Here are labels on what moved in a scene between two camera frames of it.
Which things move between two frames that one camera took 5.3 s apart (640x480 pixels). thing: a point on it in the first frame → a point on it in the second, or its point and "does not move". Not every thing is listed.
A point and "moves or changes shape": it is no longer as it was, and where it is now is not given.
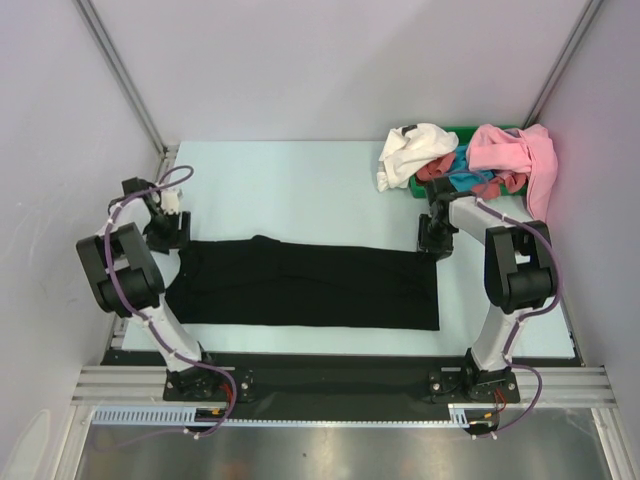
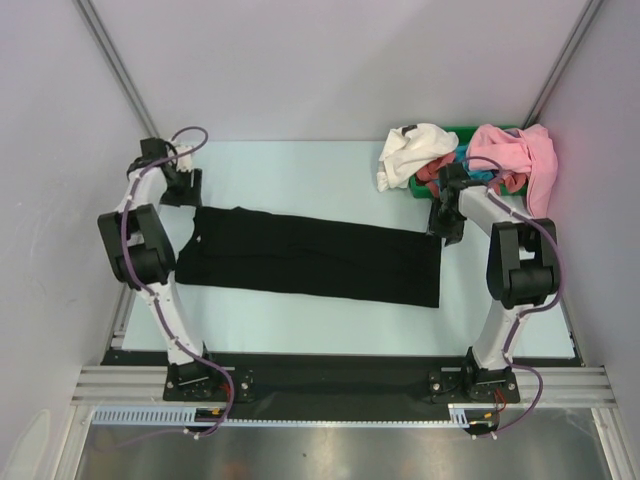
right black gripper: x=442 y=249 → x=453 y=234
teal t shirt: x=461 y=177 does not move
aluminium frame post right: x=561 y=63 does not move
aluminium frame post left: x=165 y=151 does not move
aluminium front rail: x=561 y=386 does not move
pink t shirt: x=528 y=150 does not move
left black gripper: x=178 y=238 → x=192 y=196
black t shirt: x=255 y=280 moves or changes shape
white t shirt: x=405 y=149 does not move
